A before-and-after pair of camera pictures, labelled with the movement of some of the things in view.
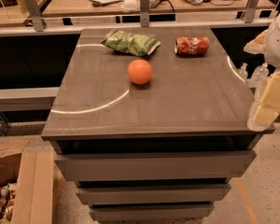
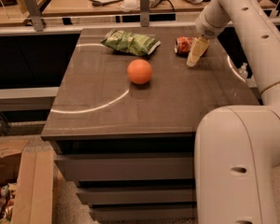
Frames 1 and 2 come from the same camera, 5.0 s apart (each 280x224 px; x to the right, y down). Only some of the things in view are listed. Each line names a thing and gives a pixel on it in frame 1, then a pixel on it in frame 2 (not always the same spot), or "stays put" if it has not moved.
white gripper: x=279 y=46 -> x=207 y=27
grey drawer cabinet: x=151 y=123 stays put
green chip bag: x=130 y=43 stays put
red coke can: x=191 y=46 stays put
